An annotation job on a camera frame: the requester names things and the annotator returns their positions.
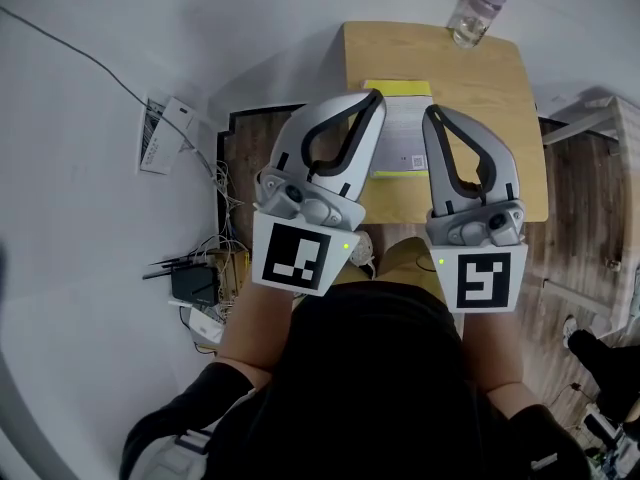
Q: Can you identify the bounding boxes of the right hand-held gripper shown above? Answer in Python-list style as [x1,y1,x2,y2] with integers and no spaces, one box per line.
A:
[421,104,530,315]

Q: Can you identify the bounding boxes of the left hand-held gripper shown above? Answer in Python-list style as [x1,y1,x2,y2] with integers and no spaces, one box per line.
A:
[251,89,389,298]

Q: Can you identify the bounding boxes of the yellow and white booklet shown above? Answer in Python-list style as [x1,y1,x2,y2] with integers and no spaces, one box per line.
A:
[362,78,434,179]

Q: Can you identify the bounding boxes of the person's left forearm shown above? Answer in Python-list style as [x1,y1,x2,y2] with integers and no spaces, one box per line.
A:
[217,285,294,394]

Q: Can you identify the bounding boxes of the person's right forearm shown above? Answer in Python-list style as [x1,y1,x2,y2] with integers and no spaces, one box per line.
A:
[462,310,541,409]

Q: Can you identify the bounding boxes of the person's white shoe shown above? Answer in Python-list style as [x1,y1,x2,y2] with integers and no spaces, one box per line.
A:
[349,230,376,268]

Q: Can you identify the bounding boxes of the person's yellow trousers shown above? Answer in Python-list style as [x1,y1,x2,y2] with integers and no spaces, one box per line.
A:
[344,236,459,314]

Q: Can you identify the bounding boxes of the clear water bottle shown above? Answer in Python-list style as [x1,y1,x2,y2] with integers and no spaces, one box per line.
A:
[446,0,510,50]

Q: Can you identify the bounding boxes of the cardboard box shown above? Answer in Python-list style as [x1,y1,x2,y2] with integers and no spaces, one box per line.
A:
[204,247,251,304]

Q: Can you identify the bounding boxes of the black router with antennas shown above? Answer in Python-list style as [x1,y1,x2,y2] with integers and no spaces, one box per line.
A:
[142,255,221,307]

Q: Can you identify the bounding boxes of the white router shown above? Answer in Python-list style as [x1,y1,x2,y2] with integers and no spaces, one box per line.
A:
[179,302,226,348]

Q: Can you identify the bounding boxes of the person's black shirt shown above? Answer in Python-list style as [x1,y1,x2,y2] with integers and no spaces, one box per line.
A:
[119,280,591,480]

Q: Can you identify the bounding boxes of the tangle of thin cables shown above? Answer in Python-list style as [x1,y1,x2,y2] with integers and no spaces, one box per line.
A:
[199,160,251,319]

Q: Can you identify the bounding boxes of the white network wall box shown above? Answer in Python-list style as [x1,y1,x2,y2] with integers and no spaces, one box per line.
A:
[138,95,199,177]

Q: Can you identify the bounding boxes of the grey cable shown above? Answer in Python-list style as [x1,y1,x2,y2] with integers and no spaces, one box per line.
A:
[0,6,221,184]

